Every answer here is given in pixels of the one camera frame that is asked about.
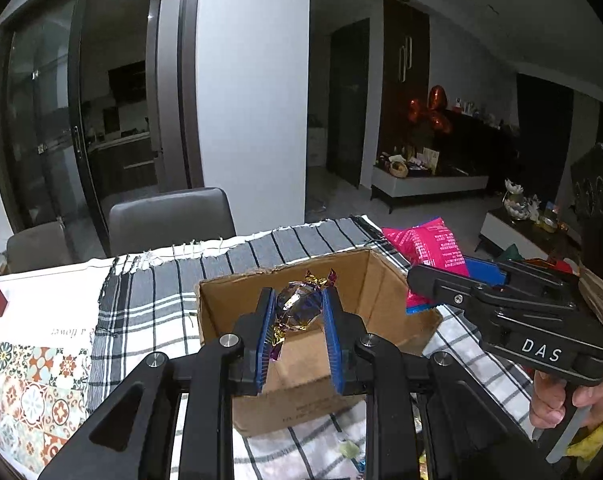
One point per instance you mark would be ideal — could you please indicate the dark wooden wardrobe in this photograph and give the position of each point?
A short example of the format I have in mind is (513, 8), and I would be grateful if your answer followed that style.
(404, 60)

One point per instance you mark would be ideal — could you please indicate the yellow garment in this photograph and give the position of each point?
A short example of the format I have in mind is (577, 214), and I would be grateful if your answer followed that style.
(599, 442)

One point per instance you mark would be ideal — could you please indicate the dark interior door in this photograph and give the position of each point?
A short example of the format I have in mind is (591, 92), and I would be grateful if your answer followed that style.
(349, 105)

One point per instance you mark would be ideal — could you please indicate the glass sliding door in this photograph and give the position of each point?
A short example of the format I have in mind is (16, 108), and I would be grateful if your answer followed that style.
(41, 125)

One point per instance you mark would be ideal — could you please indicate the teal bag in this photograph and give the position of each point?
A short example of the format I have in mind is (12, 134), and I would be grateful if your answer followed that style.
(511, 254)

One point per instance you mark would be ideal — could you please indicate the small grey chair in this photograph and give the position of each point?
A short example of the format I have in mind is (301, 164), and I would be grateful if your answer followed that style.
(38, 247)

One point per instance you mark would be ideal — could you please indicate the small pale green candy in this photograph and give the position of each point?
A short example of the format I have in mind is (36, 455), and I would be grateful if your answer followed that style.
(349, 449)

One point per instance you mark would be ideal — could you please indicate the pink snack packet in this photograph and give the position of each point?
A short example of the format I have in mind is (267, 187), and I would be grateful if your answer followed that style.
(431, 245)

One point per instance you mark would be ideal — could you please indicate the red foil balloon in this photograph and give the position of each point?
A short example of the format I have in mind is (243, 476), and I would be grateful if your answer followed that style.
(435, 102)

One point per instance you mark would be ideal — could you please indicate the white lotus ornament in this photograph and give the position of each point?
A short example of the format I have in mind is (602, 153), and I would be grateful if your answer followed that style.
(515, 200)

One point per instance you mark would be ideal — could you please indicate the purple gold foil candy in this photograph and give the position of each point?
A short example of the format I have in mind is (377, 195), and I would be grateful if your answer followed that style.
(296, 310)

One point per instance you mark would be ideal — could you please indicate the white coffee table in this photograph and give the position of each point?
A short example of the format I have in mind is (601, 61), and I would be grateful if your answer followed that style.
(511, 237)

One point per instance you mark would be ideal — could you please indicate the grey checked cloth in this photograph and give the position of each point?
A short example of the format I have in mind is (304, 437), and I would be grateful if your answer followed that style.
(146, 300)

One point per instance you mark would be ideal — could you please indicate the dark sideboard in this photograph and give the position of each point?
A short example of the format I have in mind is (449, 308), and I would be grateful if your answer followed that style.
(481, 150)

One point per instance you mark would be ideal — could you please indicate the brown cardboard box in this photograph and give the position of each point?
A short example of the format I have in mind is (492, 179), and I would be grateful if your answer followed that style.
(299, 390)

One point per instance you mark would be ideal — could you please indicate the person's right hand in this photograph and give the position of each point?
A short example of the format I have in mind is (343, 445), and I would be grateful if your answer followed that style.
(549, 405)

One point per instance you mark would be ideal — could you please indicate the black range hood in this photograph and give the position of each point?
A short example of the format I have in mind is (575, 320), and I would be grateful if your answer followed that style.
(127, 79)

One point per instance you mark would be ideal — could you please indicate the red bag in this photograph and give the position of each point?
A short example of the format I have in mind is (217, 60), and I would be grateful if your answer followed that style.
(556, 264)

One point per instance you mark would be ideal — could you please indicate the white low bench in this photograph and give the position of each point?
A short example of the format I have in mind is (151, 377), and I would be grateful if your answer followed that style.
(426, 185)

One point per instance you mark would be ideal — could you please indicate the woven gift basket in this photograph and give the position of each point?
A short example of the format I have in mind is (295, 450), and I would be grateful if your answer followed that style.
(399, 167)

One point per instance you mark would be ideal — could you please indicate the tile-patterned white tablecloth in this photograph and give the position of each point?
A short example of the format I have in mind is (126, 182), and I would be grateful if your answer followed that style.
(31, 385)

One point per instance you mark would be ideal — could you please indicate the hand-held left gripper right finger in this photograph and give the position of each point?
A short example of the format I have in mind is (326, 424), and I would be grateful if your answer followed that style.
(333, 340)

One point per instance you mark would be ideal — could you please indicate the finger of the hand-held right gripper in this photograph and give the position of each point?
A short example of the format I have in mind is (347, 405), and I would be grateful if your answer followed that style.
(486, 270)
(431, 282)

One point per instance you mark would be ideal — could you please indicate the wide grey chair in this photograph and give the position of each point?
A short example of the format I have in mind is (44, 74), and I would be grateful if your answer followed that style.
(171, 220)

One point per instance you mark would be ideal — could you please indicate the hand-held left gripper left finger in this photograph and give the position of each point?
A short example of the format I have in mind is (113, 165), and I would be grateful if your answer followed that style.
(265, 330)

